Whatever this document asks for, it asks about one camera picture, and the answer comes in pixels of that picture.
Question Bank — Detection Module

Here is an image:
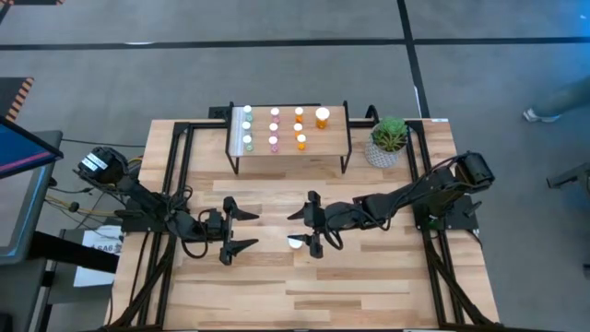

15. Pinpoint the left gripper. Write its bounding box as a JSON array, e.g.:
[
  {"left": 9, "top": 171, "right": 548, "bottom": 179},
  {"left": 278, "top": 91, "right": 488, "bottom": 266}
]
[{"left": 205, "top": 196, "right": 260, "bottom": 266}]

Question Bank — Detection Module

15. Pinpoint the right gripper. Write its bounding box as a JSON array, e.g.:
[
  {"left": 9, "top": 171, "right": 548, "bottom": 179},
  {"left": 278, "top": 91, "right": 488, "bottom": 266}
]
[{"left": 287, "top": 191, "right": 342, "bottom": 259}]

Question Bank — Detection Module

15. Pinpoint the large orange pill bottle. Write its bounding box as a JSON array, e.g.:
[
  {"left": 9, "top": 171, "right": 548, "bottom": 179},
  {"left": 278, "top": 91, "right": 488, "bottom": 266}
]
[{"left": 314, "top": 106, "right": 331, "bottom": 130}]

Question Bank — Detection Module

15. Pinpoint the potted succulent patterned pot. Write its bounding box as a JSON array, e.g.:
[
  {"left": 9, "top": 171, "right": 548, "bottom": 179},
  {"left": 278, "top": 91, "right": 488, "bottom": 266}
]
[{"left": 363, "top": 115, "right": 410, "bottom": 170}]

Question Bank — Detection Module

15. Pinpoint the white paper sheet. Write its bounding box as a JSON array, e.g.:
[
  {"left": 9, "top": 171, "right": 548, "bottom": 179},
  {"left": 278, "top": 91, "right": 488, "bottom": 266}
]
[{"left": 73, "top": 224, "right": 125, "bottom": 288}]

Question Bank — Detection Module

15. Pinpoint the black beam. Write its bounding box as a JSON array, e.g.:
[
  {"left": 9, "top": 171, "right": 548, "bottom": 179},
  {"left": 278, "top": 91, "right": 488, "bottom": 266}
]
[{"left": 27, "top": 230, "right": 121, "bottom": 274}]

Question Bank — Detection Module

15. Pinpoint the monitor blue screen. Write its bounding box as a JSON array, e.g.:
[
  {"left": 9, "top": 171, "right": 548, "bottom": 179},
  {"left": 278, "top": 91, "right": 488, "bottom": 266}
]
[{"left": 0, "top": 113, "right": 65, "bottom": 181}]

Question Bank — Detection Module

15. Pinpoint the orange black striped mat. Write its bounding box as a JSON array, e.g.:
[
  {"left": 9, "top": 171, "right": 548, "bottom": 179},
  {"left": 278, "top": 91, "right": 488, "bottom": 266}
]
[{"left": 0, "top": 77, "right": 36, "bottom": 124}]

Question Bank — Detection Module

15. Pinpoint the black chair base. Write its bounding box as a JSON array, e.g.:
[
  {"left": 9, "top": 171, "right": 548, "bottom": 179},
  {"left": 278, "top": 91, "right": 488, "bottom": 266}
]
[{"left": 546, "top": 160, "right": 590, "bottom": 190}]

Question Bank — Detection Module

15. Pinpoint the person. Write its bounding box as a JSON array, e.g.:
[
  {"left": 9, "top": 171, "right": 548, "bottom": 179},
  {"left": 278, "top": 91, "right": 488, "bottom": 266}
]
[{"left": 522, "top": 76, "right": 590, "bottom": 125}]

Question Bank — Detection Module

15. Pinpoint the wooden shelf black frame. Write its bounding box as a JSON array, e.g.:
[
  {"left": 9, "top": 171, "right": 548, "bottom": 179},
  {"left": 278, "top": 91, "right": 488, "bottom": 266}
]
[{"left": 224, "top": 101, "right": 353, "bottom": 175}]

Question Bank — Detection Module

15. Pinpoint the black aluminium rig frame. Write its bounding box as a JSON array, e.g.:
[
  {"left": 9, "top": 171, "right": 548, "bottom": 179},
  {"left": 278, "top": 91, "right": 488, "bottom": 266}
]
[{"left": 103, "top": 117, "right": 502, "bottom": 332}]

